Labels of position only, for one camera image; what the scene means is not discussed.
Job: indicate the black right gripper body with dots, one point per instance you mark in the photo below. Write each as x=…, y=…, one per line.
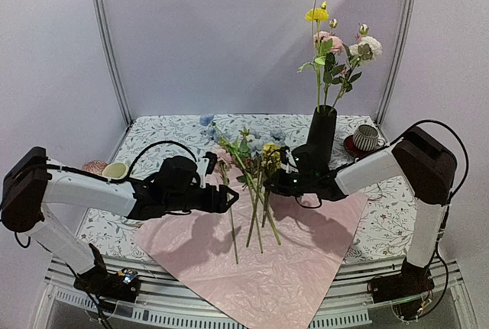
x=305, y=183

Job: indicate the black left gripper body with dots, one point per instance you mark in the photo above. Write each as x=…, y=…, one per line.
x=181, y=201

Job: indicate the light blue hydrangea stem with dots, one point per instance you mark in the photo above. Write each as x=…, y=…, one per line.
x=257, y=140

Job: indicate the pink wrapping paper sheet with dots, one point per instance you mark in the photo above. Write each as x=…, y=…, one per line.
x=252, y=260

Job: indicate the white rose stem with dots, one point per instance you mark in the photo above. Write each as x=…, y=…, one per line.
x=348, y=60

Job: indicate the yellow poppy flower stem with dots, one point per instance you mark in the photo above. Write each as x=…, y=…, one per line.
x=317, y=15

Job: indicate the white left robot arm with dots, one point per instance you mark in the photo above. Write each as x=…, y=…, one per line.
x=37, y=181

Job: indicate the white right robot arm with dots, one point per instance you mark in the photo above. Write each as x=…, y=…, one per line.
x=423, y=163

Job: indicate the tall black vase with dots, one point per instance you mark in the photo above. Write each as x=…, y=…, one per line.
x=321, y=133

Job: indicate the yellow small flower sprig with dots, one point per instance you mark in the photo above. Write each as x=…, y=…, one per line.
x=259, y=169

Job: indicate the red round saucer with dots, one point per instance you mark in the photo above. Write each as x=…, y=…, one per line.
x=352, y=150

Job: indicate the single pink carnation stem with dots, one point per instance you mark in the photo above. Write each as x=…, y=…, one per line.
x=224, y=163

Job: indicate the striped ceramic cup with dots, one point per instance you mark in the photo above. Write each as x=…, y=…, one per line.
x=367, y=138

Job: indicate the small blue flower stem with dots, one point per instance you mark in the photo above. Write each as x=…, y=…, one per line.
x=214, y=126

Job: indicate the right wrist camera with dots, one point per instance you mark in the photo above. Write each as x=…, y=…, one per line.
x=285, y=159

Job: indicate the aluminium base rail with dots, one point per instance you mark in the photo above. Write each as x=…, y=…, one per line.
x=164, y=302

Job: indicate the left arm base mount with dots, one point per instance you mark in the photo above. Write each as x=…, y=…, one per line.
x=124, y=285

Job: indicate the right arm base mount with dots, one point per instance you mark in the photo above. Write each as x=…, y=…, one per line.
x=412, y=287

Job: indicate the right aluminium frame post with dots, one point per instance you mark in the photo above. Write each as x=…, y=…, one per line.
x=400, y=44

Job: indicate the aluminium frame post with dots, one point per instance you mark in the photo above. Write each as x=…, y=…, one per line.
x=400, y=44
x=111, y=62

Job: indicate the left aluminium frame post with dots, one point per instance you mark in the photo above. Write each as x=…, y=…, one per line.
x=111, y=62

